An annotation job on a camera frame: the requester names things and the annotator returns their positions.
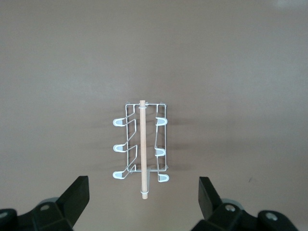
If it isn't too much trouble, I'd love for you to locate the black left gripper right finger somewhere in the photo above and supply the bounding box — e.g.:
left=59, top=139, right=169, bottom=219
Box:
left=192, top=176, right=260, bottom=231

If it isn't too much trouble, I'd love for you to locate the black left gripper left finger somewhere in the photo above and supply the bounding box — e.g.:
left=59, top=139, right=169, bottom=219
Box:
left=19, top=175, right=90, bottom=231

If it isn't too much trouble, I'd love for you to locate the white wire cup holder rack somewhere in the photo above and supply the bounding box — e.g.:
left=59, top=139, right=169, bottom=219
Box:
left=112, top=99, right=170, bottom=200

